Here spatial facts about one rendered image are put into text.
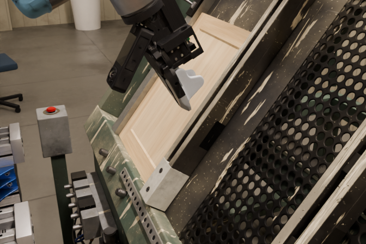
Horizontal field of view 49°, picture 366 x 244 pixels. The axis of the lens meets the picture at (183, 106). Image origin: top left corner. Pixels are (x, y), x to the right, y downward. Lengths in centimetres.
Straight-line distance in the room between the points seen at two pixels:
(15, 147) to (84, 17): 626
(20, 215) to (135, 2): 63
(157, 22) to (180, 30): 4
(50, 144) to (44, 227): 97
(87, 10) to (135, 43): 692
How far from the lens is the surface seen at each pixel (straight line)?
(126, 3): 62
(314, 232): 74
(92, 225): 140
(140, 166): 133
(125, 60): 64
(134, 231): 117
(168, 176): 111
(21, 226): 102
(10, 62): 415
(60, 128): 172
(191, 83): 70
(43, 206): 280
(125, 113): 155
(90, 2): 753
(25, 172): 319
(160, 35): 66
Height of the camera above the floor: 160
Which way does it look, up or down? 23 degrees down
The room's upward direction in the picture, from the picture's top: straight up
